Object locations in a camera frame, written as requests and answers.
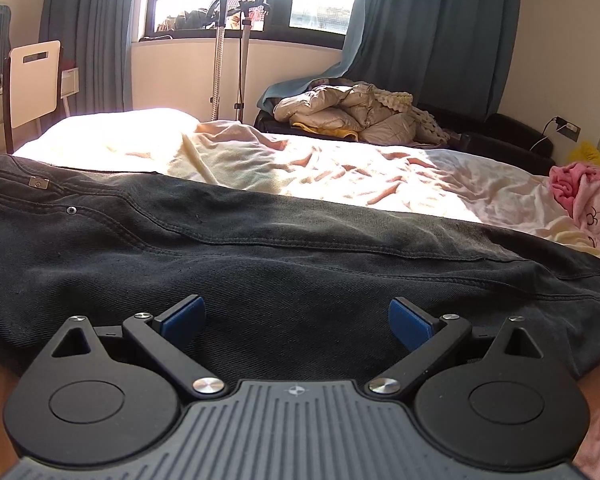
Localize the teal curtain right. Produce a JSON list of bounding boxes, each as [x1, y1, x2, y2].
[[264, 0, 520, 119]]

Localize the garment steamer stand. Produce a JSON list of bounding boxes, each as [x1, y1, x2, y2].
[[201, 0, 272, 124]]

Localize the white wrinkled bed sheet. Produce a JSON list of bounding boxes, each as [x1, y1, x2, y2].
[[15, 107, 600, 259]]

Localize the teal curtain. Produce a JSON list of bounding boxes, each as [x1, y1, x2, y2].
[[38, 0, 137, 114], [264, 0, 520, 119]]

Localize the yellow object near socket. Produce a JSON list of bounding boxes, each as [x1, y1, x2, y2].
[[567, 141, 600, 166]]

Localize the black sofa bench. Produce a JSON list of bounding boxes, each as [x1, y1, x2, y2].
[[253, 102, 556, 177]]

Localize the wall power socket with plug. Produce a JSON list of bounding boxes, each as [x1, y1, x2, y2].
[[530, 116, 581, 152]]

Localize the black denim trousers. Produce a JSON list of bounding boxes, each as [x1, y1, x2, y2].
[[0, 155, 600, 382]]

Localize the teal curtain left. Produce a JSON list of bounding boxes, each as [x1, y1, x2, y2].
[[38, 0, 137, 114]]

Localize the beige quilted jacket pile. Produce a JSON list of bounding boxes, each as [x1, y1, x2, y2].
[[273, 79, 451, 146]]

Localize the white wooden chair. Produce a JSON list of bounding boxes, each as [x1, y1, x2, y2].
[[3, 40, 62, 154]]

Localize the pink fleece garment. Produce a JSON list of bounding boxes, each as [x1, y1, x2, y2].
[[550, 162, 600, 249]]

